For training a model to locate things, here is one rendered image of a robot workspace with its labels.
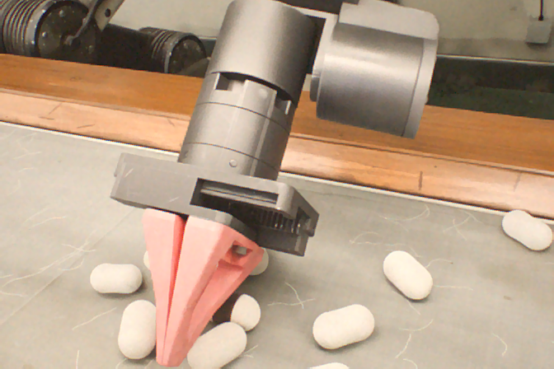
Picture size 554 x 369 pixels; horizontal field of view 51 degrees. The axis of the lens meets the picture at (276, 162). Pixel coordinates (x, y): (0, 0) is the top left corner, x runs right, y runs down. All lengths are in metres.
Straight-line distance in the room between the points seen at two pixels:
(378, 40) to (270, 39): 0.06
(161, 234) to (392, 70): 0.15
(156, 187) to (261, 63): 0.09
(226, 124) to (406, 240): 0.17
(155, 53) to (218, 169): 0.83
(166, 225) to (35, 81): 0.42
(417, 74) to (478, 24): 2.09
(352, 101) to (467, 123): 0.22
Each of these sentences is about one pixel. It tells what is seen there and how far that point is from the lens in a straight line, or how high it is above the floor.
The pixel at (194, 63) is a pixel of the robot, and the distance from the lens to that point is 1.15.
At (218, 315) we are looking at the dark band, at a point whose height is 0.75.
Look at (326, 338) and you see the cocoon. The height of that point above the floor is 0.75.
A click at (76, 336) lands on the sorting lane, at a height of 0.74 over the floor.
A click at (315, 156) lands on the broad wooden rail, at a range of 0.48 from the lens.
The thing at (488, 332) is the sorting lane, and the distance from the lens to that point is 0.37.
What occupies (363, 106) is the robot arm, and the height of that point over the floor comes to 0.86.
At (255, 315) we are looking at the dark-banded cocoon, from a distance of 0.35.
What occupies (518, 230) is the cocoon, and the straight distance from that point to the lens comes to 0.42.
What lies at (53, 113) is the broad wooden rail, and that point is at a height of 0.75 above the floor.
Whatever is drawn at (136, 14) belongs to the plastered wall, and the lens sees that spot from 2.91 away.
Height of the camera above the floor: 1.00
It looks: 32 degrees down
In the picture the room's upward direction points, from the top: 4 degrees counter-clockwise
